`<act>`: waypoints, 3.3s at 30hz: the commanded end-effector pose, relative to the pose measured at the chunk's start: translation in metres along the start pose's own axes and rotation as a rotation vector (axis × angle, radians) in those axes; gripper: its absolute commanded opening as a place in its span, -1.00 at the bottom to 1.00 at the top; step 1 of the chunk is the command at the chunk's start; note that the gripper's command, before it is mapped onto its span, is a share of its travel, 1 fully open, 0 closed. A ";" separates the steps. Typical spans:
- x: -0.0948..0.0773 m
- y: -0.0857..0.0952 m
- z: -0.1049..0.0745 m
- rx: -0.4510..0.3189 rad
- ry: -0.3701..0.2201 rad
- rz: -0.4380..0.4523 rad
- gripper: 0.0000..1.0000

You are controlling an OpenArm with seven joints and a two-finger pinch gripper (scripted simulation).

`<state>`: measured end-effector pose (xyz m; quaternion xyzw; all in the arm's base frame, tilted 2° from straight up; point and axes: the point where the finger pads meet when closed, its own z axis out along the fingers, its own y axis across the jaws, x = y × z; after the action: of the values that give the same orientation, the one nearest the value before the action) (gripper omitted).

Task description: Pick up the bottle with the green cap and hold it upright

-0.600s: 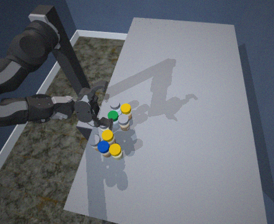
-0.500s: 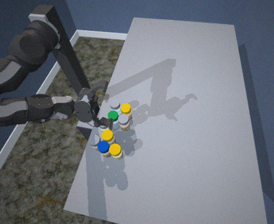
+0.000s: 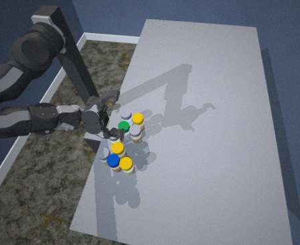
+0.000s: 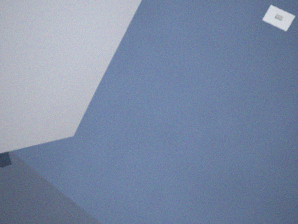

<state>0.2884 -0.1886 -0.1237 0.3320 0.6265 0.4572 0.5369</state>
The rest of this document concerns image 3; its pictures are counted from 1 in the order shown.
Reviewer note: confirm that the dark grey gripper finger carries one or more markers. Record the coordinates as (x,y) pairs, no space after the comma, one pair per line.
(106,134)
(98,104)

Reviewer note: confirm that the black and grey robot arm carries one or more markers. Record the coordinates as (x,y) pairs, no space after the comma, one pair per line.
(29,57)

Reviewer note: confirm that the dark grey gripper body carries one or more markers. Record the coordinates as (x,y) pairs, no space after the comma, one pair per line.
(93,122)

